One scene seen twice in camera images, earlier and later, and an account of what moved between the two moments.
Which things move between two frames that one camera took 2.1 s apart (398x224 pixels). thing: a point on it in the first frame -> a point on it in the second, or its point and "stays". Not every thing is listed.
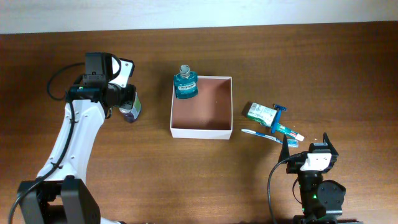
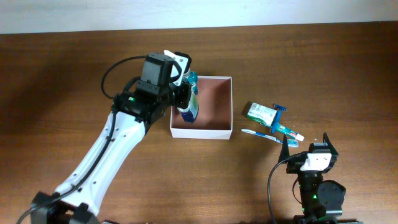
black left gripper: [129, 90] -> [184, 98]
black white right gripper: [295, 164] stays
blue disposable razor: [276, 122] stays
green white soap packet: [262, 114] stays
